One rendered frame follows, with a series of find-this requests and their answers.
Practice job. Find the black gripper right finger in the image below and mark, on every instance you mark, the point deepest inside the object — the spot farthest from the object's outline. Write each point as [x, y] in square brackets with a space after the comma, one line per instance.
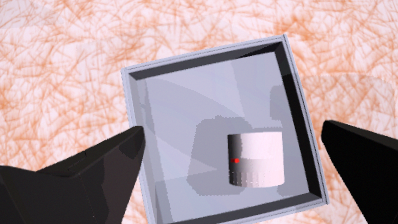
[367, 162]

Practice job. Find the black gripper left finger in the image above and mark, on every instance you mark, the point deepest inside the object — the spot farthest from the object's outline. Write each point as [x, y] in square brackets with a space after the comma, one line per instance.
[91, 187]

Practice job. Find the pale lilac cylinder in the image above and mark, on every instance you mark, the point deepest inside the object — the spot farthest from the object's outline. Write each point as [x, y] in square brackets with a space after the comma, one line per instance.
[255, 159]

